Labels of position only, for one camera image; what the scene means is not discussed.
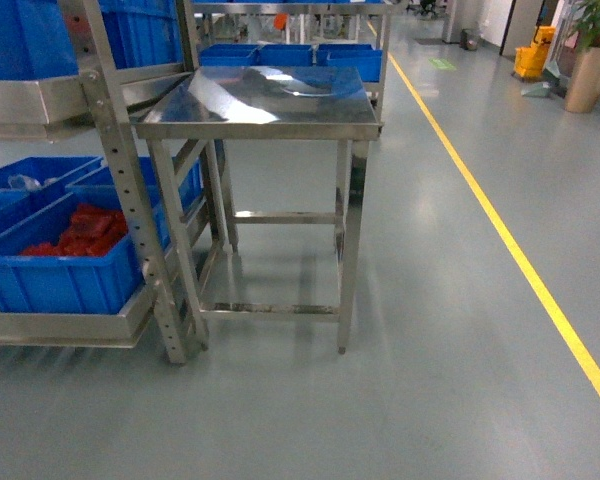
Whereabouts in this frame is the blue bin with red parts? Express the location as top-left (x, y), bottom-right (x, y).
top-left (0, 187), bottom-right (143, 314)

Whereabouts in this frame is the stainless steel shelf rack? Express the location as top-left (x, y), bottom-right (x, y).
top-left (0, 0), bottom-right (231, 366)

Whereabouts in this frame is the yellow mop bucket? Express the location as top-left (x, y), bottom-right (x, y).
top-left (513, 26), bottom-right (556, 80)

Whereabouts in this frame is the stainless steel side table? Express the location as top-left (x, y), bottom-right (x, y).
top-left (135, 67), bottom-right (388, 368)

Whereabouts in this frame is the green potted plant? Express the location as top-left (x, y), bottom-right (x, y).
top-left (564, 0), bottom-right (600, 114)

